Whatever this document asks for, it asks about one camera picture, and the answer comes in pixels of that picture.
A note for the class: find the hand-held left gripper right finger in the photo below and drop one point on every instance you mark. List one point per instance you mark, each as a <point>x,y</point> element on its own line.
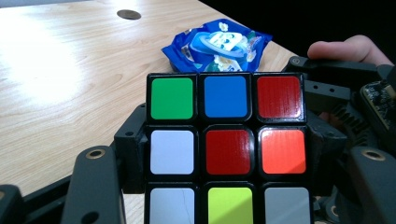
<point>323,155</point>

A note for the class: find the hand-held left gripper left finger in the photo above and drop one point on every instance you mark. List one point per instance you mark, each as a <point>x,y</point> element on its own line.
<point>132,149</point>

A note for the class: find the multicoloured puzzle cube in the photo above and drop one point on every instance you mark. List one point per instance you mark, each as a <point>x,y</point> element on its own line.
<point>229,152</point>

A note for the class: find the blue wet wipe packet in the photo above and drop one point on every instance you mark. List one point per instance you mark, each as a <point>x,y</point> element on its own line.
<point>177,53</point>

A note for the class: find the round grey table grommet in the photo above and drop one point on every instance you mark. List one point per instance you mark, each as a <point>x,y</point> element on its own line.
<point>128,14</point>

